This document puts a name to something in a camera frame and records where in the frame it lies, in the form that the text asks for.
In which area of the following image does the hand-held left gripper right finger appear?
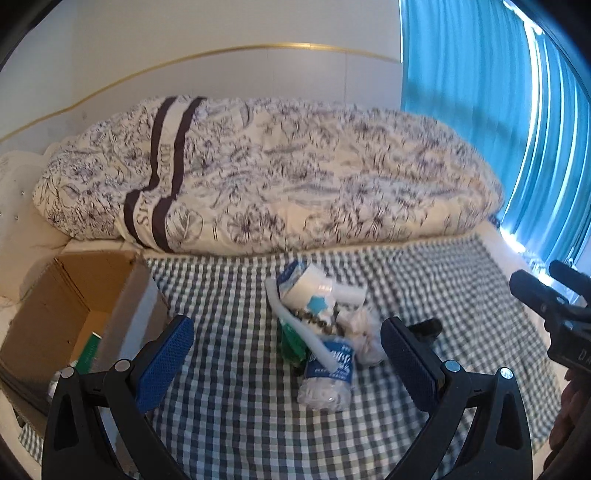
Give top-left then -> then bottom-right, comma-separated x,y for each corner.
379,316 -> 536,480

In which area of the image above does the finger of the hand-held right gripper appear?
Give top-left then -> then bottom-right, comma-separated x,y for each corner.
510,270 -> 575,321
549,260 -> 591,305

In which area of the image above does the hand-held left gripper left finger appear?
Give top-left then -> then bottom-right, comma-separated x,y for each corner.
41,315 -> 195,480

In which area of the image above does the clear plastic wrap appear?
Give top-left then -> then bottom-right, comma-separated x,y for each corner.
337,307 -> 386,367

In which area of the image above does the crushed clear plastic bottle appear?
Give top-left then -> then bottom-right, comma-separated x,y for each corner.
297,337 -> 355,411

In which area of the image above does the small white cylinder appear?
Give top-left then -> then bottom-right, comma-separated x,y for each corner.
335,284 -> 368,308

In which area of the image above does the bent white tube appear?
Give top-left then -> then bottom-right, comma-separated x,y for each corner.
265,277 -> 340,372

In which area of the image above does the dark bead bracelet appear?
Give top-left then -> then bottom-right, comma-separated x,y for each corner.
295,309 -> 347,340

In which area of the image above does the green foil packet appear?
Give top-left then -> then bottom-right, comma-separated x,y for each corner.
281,320 -> 310,367

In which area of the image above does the white tape roll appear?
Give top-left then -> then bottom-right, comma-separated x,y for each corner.
281,265 -> 337,312

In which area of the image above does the brown cardboard box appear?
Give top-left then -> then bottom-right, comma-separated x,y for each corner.
0,250 -> 171,444

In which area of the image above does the blue white tissue packet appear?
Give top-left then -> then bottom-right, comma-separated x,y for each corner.
276,261 -> 309,296

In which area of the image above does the person's right hand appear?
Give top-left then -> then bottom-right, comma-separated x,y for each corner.
553,370 -> 590,459

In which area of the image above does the white bed sheet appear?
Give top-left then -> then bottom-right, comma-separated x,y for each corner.
478,224 -> 571,416

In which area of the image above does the checked grey white blanket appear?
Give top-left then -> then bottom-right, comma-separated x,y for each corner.
18,233 -> 561,480

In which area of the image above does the green box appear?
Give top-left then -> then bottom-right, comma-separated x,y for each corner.
76,333 -> 105,374

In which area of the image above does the floral white duvet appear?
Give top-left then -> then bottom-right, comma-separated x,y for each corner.
32,95 -> 505,254

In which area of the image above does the beige pillow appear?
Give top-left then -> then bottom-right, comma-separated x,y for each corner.
0,150 -> 61,259

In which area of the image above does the blue curtain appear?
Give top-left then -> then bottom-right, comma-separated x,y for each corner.
398,0 -> 591,278

